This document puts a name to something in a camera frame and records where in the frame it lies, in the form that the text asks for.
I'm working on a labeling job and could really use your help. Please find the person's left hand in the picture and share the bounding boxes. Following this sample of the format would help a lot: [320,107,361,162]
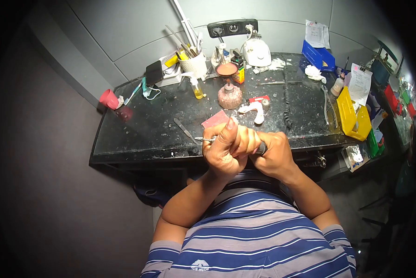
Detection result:
[202,117,263,179]

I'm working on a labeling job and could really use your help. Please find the person's right hand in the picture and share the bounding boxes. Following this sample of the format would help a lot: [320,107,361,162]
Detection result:
[248,131,297,181]

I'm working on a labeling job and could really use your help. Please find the person's left thumb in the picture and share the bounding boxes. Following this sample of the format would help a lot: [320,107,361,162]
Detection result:
[218,117,238,148]

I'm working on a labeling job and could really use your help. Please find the person's right fingers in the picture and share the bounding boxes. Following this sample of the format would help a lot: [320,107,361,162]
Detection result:
[260,131,289,148]

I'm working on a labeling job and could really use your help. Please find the person's left fingers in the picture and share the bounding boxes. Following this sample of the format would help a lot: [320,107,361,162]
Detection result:
[236,124,263,156]

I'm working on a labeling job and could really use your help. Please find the grey rotary handpiece tool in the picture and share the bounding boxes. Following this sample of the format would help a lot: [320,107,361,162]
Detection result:
[194,136,268,156]

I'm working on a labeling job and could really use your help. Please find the pink wax sheet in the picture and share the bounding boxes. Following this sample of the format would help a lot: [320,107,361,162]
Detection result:
[201,110,231,129]

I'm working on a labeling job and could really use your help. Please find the white dental plaster cast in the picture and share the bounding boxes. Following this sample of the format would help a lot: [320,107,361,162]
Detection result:
[238,101,265,125]

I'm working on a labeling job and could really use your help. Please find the pink glass spirit lamp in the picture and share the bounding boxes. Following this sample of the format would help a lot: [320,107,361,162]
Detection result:
[218,83,243,110]

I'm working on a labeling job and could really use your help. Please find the metal wax knife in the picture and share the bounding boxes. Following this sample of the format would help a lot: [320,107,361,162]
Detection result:
[173,118,200,145]

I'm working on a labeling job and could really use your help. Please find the small yellow liquid bottle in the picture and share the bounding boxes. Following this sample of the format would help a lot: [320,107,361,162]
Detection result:
[189,76,204,100]

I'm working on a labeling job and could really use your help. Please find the yellow and red carton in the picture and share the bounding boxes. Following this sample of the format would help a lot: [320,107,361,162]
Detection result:
[231,51,245,85]

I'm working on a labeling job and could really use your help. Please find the orange rubber mixing bowl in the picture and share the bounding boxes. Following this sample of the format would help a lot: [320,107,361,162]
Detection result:
[215,62,239,78]

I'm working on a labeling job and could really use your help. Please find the clear safety glasses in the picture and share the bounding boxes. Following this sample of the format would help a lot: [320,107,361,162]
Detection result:
[321,85,340,130]

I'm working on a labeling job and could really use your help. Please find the white cup with tools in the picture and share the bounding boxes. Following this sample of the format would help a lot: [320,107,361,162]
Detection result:
[165,25,208,80]

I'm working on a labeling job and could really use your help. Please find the black glass-topped desk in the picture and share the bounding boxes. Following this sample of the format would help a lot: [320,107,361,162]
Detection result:
[89,52,385,165]

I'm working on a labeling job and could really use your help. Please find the crumpled white tissue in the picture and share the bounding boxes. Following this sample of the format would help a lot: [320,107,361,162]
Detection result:
[304,65,327,84]

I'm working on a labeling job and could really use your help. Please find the white squeeze bottle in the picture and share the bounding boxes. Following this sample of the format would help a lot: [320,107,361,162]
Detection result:
[330,72,346,97]

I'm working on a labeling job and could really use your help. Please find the yellow plastic bin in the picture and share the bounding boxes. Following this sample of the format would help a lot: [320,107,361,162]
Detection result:
[336,86,372,142]

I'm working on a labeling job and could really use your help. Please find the white motor control unit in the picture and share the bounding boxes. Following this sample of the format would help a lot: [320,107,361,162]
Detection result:
[242,33,272,67]

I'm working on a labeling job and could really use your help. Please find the light blue face mask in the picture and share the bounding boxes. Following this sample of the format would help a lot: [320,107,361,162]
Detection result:
[141,77,162,101]

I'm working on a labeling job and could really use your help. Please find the blue plastic bin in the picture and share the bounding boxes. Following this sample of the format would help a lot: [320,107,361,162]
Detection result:
[301,40,336,72]

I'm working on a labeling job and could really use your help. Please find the black smartphone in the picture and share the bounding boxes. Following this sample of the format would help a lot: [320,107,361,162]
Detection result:
[145,60,165,87]

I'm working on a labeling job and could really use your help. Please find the person's body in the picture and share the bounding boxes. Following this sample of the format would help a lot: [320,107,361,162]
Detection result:
[141,169,357,278]

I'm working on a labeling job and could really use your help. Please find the green plastic bin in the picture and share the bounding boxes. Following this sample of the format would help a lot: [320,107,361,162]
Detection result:
[366,128,385,158]

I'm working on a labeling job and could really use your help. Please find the clipped paper sheets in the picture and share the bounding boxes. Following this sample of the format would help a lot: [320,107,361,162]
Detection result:
[347,63,373,106]

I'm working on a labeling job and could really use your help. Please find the white toothbrush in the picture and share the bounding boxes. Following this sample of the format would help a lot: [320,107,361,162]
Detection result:
[124,83,142,106]

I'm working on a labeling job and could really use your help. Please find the black power strip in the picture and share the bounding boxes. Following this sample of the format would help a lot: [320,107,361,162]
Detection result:
[207,19,259,38]

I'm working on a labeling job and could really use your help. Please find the red plastic cup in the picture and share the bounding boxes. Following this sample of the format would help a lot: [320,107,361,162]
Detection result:
[99,89,120,110]

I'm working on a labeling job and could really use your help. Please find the black coiled cable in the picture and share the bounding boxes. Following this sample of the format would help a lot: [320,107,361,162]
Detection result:
[282,64,294,130]

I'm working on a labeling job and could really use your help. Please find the paper sheet on wall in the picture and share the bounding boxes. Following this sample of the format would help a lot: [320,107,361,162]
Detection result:
[305,20,331,49]

